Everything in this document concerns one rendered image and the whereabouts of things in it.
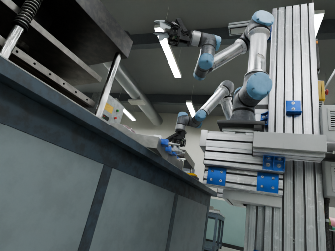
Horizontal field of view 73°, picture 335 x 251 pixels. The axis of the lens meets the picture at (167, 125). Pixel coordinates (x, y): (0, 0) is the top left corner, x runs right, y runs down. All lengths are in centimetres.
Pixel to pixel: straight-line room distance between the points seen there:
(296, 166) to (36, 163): 115
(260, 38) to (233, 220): 684
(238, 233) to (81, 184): 715
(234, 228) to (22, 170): 734
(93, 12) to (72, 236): 163
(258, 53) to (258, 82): 19
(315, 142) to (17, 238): 103
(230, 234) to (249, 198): 658
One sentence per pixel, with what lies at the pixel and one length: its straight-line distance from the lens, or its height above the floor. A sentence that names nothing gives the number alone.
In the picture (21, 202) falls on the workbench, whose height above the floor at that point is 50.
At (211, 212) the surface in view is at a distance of 499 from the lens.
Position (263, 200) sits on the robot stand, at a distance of 123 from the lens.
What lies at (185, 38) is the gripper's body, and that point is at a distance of 126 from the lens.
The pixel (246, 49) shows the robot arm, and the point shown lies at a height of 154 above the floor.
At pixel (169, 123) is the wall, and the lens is 896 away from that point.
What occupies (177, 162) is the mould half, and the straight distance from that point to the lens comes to 143.
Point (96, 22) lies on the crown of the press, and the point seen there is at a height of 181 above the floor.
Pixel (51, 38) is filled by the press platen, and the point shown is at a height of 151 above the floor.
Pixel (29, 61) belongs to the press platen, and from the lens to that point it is 171.
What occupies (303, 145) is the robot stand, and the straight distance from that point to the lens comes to 104.
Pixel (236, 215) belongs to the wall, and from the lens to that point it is 780.
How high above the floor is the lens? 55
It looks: 21 degrees up
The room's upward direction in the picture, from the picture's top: 12 degrees clockwise
